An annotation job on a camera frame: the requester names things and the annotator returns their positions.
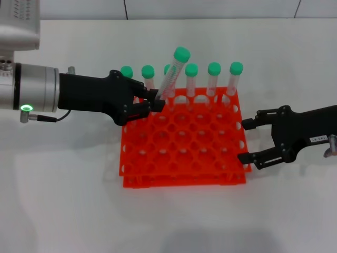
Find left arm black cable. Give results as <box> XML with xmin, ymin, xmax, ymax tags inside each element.
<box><xmin>20</xmin><ymin>108</ymin><xmax>72</xmax><ymax>123</ymax></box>

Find orange test tube rack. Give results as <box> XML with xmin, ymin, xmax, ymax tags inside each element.
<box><xmin>117</xmin><ymin>86</ymin><xmax>253</xmax><ymax>189</ymax></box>

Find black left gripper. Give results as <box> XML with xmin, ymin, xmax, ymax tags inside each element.
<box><xmin>57</xmin><ymin>69</ymin><xmax>166</xmax><ymax>126</ymax></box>

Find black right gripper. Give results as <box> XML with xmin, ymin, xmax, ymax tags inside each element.
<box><xmin>237</xmin><ymin>104</ymin><xmax>337</xmax><ymax>171</ymax></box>

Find green capped clear test tube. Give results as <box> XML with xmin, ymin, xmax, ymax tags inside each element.
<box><xmin>120</xmin><ymin>65</ymin><xmax>134</xmax><ymax>79</ymax></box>
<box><xmin>184</xmin><ymin>63</ymin><xmax>199</xmax><ymax>98</ymax></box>
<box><xmin>226</xmin><ymin>61</ymin><xmax>244</xmax><ymax>97</ymax></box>
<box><xmin>206</xmin><ymin>62</ymin><xmax>222</xmax><ymax>97</ymax></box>
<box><xmin>141</xmin><ymin>65</ymin><xmax>156</xmax><ymax>91</ymax></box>
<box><xmin>155</xmin><ymin>46</ymin><xmax>191</xmax><ymax>102</ymax></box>
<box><xmin>163</xmin><ymin>64</ymin><xmax>176</xmax><ymax>98</ymax></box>

